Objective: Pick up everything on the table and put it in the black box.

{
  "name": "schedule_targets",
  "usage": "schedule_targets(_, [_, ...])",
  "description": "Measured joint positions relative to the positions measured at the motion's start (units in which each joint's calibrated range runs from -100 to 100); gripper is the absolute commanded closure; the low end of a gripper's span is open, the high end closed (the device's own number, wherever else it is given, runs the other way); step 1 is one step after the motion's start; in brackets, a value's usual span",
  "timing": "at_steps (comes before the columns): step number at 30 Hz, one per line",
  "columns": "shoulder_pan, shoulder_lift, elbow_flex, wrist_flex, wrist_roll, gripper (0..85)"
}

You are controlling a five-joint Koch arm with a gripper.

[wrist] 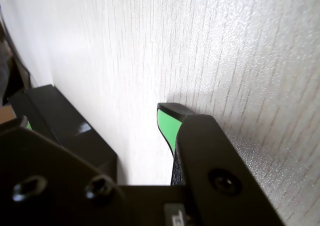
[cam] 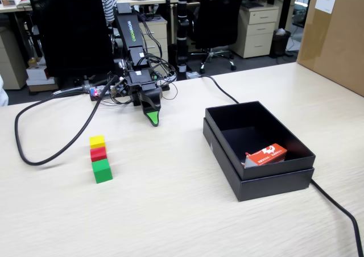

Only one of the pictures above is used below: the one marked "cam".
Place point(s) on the black pole white bands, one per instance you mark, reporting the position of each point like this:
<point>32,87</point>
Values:
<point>182,29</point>

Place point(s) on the red wooden cube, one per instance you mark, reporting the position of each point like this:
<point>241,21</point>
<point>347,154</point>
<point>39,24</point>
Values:
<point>98,154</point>

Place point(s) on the yellow wooden cube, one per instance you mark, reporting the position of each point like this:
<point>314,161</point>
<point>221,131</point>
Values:
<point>97,141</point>

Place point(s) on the beige office desk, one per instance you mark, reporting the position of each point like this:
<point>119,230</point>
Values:
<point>11,9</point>

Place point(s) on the person in striped shirt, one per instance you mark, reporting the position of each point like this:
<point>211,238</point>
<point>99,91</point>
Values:
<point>107,4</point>

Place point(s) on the black trash bin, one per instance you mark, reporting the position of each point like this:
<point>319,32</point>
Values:
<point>280,42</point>

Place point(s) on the green wooden cube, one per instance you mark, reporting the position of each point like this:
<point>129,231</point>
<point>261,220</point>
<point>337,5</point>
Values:
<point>101,171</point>

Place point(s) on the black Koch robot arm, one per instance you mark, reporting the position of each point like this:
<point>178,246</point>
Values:
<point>129,29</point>

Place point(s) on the white garment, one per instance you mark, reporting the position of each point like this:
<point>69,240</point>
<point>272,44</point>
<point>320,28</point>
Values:
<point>3,92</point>

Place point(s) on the black cardboard box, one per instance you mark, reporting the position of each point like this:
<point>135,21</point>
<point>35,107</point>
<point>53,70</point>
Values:
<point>287,151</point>

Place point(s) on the black mesh office chair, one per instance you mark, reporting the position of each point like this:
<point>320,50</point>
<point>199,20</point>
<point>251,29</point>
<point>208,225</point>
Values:
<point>219,15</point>

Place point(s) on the stacked white boxes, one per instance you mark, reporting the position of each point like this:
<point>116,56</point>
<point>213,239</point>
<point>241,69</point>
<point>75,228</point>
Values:
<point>38,76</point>

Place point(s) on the large brown cardboard box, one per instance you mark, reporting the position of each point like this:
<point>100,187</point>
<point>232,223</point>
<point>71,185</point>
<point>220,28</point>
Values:
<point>332,38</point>

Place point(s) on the black high-back office chair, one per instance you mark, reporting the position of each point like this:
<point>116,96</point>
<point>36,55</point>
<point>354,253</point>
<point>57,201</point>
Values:
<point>71,26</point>

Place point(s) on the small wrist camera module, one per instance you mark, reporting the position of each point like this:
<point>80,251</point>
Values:
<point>119,89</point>

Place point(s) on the beige low cabinet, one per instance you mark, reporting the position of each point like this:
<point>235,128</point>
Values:
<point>11,61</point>

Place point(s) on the orange paper carton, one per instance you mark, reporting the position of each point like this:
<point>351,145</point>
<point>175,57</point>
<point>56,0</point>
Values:
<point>267,156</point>

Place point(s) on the beige drawer pedestal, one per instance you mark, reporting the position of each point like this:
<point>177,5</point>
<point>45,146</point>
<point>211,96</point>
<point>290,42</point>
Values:
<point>257,32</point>
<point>157,38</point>

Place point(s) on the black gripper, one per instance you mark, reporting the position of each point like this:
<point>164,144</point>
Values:
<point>139,79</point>

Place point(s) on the circuit board red LED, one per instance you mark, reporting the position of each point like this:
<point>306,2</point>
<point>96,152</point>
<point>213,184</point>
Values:
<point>95,93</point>

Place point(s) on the black box lid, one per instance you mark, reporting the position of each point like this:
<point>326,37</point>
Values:
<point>267,187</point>

